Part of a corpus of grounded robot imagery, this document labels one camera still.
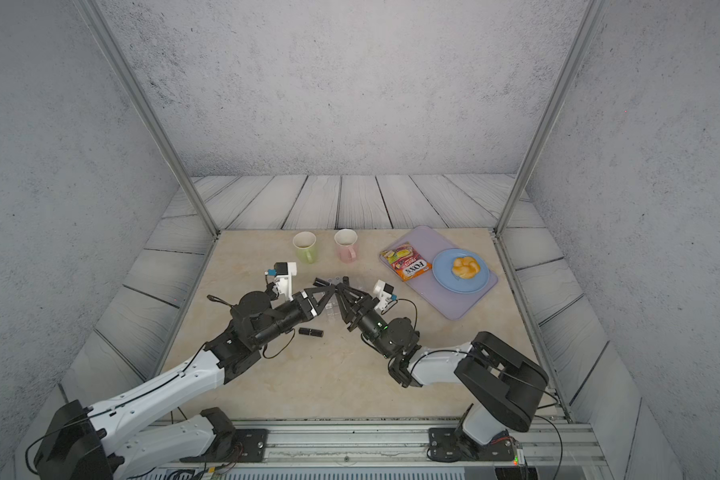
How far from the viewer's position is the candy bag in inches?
42.1

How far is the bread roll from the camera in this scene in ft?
3.48

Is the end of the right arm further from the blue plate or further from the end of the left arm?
the blue plate

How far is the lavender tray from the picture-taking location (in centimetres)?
102

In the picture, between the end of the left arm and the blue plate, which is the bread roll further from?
the end of the left arm

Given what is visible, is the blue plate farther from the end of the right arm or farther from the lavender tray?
the end of the right arm

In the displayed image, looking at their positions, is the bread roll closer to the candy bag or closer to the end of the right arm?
the candy bag

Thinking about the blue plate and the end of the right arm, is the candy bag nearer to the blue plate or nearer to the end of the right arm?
the blue plate

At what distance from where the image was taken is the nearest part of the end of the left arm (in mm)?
647

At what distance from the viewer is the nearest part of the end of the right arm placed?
672 millimetres

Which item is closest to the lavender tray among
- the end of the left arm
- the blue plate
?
the blue plate

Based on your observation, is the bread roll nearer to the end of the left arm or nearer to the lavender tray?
the lavender tray

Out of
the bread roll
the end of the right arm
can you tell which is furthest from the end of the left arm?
the bread roll
